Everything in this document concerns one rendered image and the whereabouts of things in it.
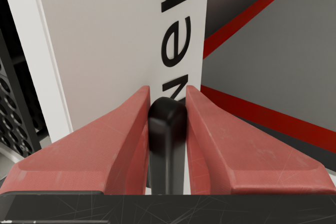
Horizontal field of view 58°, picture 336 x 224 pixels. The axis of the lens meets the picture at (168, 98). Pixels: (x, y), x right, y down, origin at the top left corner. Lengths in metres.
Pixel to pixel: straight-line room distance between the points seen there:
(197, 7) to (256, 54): 0.31
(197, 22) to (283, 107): 0.22
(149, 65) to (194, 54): 0.05
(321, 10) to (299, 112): 0.37
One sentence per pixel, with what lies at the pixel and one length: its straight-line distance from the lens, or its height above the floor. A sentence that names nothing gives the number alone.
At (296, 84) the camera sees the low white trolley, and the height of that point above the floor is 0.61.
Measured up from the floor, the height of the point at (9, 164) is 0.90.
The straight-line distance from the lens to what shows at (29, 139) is 0.25.
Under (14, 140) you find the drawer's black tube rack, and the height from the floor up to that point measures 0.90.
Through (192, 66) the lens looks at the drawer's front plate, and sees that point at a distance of 0.19.
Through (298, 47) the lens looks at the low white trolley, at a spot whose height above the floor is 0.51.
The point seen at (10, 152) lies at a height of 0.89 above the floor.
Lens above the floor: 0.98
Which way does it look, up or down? 42 degrees down
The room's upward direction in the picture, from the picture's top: 131 degrees counter-clockwise
